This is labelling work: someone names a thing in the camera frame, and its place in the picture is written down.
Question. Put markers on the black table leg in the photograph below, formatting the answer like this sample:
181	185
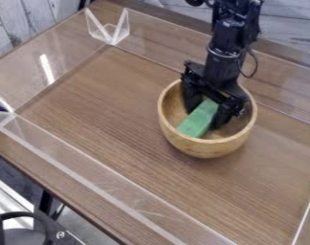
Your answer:
46	202

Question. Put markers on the green rectangular block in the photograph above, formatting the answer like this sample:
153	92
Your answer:
197	123

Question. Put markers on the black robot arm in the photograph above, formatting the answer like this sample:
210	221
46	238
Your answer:
236	26

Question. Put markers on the grey metal base plate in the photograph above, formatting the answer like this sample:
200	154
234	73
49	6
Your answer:
52	234

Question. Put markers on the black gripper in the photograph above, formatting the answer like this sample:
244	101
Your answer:
214	79

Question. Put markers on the brown wooden bowl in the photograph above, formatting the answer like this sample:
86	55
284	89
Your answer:
217	143

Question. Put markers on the clear acrylic tray wall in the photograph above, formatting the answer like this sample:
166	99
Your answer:
80	129

